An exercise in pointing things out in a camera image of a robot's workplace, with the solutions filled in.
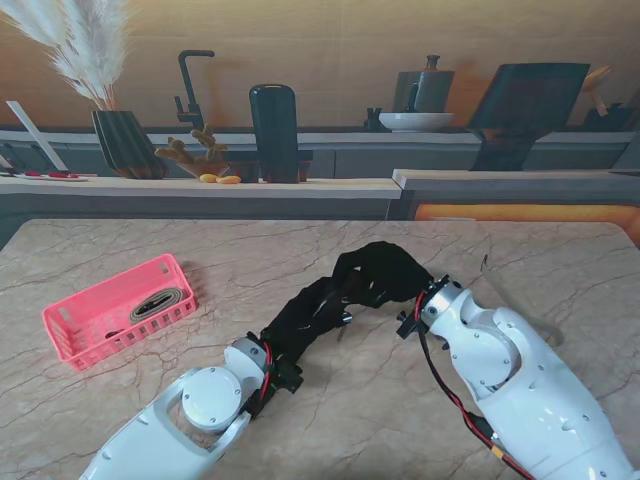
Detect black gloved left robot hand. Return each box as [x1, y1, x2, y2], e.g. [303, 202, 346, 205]
[259, 274, 355, 362]

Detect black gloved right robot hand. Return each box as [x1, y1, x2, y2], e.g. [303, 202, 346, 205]
[331, 241, 436, 309]

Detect beige braided belt black leather ends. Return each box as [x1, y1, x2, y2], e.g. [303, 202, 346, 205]
[104, 286, 185, 342]

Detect pink plastic storage basket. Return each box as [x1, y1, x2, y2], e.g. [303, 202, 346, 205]
[42, 253, 199, 372]

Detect grey counter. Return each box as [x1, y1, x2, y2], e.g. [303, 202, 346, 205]
[392, 168, 640, 222]

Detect white speckled bowl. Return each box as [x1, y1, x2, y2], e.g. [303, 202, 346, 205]
[378, 111, 456, 133]

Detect cactus plant in bowl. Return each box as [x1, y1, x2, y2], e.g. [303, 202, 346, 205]
[153, 123, 230, 179]

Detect grey pot with lid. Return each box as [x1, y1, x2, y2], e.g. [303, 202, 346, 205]
[392, 54, 456, 114]

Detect tall dark canister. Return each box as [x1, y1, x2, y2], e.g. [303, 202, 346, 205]
[248, 83, 301, 184]

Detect dark ribbed vase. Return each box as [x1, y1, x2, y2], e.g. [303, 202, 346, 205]
[91, 109, 169, 180]

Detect black kitchen faucet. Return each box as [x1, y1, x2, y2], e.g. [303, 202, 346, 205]
[173, 49, 216, 132]

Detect dark utensil holder with utensils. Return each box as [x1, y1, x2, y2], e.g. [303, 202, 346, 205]
[582, 64, 636, 132]

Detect plate with red slices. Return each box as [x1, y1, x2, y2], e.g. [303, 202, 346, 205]
[13, 170, 90, 182]

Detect white leaning board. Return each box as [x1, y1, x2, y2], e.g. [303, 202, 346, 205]
[5, 99, 68, 174]

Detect white pampas grass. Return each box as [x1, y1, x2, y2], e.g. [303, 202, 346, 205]
[0, 0, 130, 112]

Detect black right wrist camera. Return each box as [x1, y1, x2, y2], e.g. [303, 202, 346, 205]
[395, 309, 419, 340]

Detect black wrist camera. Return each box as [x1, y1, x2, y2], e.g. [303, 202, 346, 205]
[272, 357, 305, 395]
[395, 309, 419, 340]

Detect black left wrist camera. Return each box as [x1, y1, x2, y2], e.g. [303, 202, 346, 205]
[272, 357, 305, 395]

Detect red black left arm cables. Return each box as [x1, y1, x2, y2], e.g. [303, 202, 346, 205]
[244, 339, 279, 421]

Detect red black arm cables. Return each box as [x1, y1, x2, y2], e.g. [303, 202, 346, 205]
[244, 339, 279, 421]
[413, 292, 536, 480]

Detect red black right arm cables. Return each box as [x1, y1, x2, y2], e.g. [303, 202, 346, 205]
[413, 292, 536, 480]

